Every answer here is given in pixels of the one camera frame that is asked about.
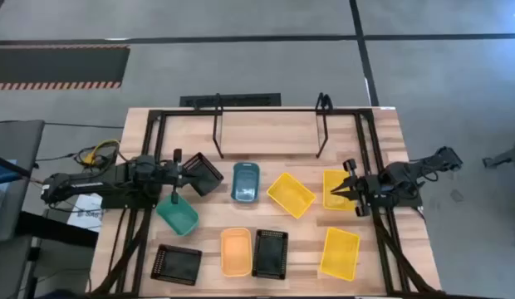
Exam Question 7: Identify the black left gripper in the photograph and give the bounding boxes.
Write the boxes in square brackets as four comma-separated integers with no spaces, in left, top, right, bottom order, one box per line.
[160,148,199,205]

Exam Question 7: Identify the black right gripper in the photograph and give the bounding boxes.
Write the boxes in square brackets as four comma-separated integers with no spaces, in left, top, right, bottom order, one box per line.
[330,159,380,218]

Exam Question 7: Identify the yellow slotted plastic basket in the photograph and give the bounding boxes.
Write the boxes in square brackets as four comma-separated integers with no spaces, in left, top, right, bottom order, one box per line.
[322,169,359,212]
[266,172,317,220]
[319,226,361,282]

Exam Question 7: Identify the black slotted plastic basket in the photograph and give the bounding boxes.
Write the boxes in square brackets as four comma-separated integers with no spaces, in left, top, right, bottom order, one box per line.
[181,151,225,198]
[251,228,289,280]
[150,243,203,287]

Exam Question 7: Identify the green plastic basket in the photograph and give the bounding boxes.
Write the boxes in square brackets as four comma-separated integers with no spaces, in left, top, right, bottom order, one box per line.
[155,193,200,237]

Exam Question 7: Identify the blue-teal plastic basket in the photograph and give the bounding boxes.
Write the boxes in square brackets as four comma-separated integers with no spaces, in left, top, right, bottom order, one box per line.
[230,161,261,203]

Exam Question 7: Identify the orange plastic basket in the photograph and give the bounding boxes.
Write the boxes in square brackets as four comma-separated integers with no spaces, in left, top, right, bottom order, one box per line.
[220,227,253,278]

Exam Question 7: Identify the black perforated bar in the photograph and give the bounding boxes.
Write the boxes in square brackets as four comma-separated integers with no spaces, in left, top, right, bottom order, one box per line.
[179,92,282,108]

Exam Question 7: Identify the white printed paper sheet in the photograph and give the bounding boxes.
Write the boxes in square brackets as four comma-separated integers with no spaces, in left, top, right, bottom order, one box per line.
[66,193,105,233]

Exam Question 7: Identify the grey metal stand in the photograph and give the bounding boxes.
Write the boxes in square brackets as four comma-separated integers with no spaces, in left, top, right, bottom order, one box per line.
[481,143,515,169]

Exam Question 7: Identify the black hazard-striped floor mat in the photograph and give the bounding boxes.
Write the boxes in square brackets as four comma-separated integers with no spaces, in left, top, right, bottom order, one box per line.
[0,44,131,91]

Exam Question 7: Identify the grey desk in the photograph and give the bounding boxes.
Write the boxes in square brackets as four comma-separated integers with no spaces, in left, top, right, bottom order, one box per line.
[0,120,46,244]

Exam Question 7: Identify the black metal rig frame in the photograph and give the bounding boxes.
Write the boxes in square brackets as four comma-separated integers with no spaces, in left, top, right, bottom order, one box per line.
[89,107,446,299]

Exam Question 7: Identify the wooden shelf with black frame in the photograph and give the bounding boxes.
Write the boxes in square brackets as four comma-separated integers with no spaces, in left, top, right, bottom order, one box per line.
[211,91,334,160]

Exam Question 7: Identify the yellow cable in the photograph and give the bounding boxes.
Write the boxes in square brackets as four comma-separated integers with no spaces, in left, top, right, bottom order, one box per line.
[83,139,121,165]

